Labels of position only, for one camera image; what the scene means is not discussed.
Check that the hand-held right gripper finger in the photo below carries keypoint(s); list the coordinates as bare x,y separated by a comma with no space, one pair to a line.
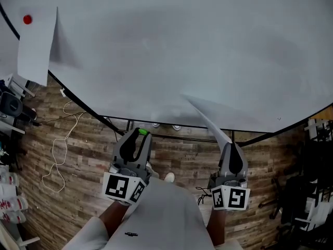
244,165
224,163

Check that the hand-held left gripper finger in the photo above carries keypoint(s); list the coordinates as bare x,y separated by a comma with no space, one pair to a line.
145,152
118,150

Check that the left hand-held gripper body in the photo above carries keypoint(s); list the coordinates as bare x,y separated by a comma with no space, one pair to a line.
117,187

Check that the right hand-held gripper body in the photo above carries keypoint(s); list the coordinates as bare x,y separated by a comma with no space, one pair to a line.
231,197

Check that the green round magnet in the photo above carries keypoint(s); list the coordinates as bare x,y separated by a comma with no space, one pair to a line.
143,131

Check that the white paper sheet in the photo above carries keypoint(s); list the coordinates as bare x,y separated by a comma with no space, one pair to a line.
33,51
216,131

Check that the person's right forearm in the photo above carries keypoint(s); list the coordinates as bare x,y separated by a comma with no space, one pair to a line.
216,225

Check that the person's left forearm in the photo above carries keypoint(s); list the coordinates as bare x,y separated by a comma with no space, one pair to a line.
114,217

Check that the person's left white shoe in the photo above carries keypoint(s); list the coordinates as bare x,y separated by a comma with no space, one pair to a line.
153,171

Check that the person's white shoe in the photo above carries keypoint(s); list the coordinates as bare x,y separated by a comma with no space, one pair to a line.
153,171
169,177

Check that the person's right white shoe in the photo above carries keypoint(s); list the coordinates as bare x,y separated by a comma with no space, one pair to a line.
169,177

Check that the person's white shirt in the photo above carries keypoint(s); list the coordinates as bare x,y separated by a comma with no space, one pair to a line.
161,217

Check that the black office chair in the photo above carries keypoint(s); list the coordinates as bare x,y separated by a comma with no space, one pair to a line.
291,202

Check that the white power strip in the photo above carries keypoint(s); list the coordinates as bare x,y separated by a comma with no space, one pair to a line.
63,92

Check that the clear bottle red label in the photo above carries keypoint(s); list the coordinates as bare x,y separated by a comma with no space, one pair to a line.
15,217
15,204
9,178

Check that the red round magnet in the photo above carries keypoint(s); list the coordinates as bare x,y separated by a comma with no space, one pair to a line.
27,19

